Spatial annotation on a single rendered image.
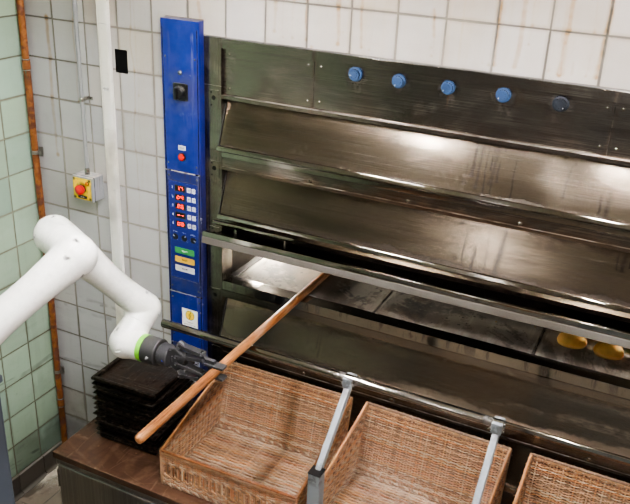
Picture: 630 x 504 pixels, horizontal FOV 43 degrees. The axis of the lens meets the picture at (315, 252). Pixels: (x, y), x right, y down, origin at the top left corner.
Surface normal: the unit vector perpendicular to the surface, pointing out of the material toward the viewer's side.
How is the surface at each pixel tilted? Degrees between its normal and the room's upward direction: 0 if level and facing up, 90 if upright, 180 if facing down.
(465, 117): 90
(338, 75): 90
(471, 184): 70
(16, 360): 90
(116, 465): 0
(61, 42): 90
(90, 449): 0
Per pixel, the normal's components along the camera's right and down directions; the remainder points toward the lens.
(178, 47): -0.44, 0.35
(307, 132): -0.39, 0.02
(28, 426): 0.90, 0.21
